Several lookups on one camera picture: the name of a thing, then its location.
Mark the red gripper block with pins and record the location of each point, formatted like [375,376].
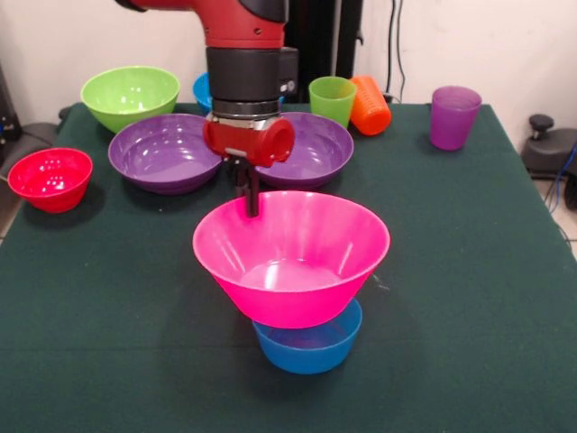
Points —
[245,142]

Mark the pink plastic bowl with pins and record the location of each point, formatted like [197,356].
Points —
[288,252]

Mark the purple plastic bowl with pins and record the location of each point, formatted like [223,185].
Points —
[320,149]
[158,158]

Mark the orange plastic cup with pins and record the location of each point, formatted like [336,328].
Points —
[372,108]

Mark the blue ribbed small bowl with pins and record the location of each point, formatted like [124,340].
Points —
[306,356]

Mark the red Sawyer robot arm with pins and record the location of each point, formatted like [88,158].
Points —
[243,67]

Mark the blue deep plastic bowl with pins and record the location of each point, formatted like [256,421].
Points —
[202,92]

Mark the green plastic cup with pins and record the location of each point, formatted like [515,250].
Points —
[331,101]

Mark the green plastic bowl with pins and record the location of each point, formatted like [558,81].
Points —
[126,97]

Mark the small black table clamp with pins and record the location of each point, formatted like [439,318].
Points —
[65,113]

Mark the red plastic bowl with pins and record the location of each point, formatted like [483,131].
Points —
[49,180]

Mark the purple plastic cup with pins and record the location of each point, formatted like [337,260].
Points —
[453,119]

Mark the dark green tablecloth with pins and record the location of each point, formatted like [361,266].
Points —
[451,315]

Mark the black equipment box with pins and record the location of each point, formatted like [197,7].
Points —
[6,117]

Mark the black round knob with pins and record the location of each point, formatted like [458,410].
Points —
[541,122]

